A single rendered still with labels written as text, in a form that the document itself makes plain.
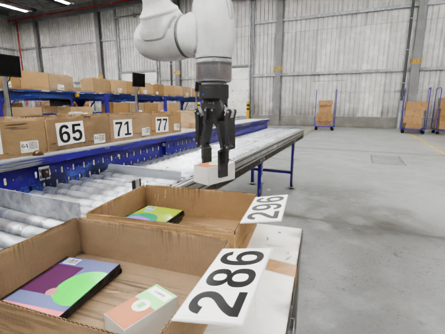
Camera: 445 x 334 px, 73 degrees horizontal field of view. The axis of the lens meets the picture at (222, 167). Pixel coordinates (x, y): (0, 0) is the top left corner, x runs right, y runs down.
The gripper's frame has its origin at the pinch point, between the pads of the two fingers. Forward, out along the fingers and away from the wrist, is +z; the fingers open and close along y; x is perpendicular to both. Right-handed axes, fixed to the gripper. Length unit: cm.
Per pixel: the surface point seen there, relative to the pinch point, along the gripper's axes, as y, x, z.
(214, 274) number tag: -26.5, 25.0, 10.0
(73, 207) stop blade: 40.2, 23.6, 16.6
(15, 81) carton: 621, -78, -56
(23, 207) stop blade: 64, 33, 20
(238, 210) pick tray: 1.7, -11.2, 16.6
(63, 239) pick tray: 12.8, 34.8, 14.2
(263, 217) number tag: -18.0, 1.7, 9.6
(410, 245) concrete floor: -5, -210, 97
